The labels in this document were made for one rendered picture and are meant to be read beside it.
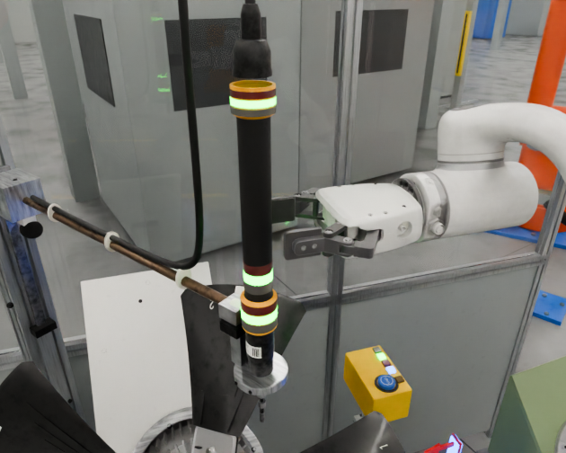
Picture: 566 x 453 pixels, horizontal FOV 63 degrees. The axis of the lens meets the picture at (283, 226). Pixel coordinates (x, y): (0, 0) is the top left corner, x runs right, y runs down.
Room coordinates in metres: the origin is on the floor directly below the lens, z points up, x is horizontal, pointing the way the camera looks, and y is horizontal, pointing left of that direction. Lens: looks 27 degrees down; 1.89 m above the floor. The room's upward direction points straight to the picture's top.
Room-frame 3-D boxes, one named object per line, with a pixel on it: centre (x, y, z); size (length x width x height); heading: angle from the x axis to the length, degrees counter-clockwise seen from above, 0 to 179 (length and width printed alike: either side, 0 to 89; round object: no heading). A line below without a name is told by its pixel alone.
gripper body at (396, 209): (0.49, -0.10, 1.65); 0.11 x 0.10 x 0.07; 107
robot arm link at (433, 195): (0.51, -0.16, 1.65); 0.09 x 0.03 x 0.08; 17
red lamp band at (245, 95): (0.44, 0.03, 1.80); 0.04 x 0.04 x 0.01
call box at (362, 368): (0.83, -0.23, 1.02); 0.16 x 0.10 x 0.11; 17
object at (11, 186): (0.83, 0.52, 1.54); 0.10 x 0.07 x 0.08; 52
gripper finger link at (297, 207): (0.52, 0.00, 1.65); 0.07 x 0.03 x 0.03; 107
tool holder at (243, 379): (0.45, 0.04, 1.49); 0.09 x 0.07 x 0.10; 52
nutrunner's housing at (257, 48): (0.44, 0.03, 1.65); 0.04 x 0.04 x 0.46
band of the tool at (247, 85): (0.44, 0.03, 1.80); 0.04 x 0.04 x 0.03
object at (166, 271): (0.63, 0.27, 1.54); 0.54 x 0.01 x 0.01; 52
